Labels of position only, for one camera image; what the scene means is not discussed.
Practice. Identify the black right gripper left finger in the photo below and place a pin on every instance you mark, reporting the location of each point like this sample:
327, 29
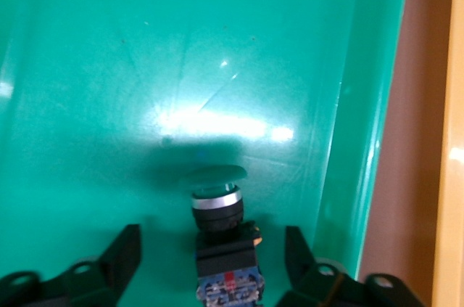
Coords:
108, 270

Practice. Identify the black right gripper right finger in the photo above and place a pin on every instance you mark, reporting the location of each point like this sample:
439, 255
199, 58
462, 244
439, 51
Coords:
308, 278

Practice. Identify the green push button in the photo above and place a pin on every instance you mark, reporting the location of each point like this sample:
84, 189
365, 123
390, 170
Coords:
217, 209

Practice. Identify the yellow plastic tray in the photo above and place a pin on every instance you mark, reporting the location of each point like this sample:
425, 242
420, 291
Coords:
453, 140

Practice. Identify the green plastic tray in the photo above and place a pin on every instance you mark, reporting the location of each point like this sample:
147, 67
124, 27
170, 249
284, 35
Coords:
145, 67

